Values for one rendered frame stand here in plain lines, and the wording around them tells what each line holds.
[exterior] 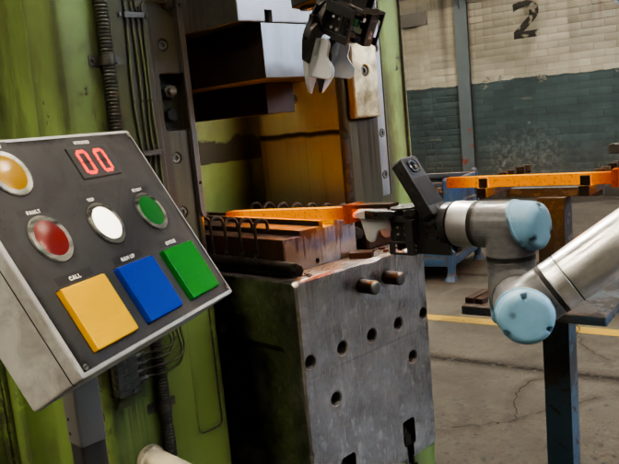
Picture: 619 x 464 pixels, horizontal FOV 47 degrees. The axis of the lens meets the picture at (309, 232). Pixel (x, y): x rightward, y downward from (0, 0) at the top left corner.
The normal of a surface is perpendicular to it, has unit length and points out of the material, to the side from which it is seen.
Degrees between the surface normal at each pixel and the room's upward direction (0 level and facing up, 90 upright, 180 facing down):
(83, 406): 90
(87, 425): 90
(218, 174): 90
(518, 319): 90
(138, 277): 60
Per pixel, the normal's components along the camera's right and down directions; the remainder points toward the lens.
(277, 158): -0.70, 0.18
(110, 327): 0.77, -0.52
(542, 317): -0.18, 0.17
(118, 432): 0.71, 0.04
